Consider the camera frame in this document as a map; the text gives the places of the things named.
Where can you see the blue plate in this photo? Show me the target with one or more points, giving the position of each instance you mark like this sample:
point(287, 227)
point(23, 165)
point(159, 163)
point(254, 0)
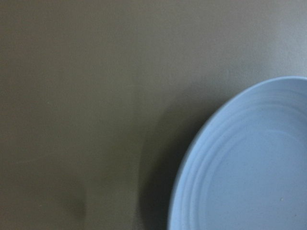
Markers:
point(247, 167)

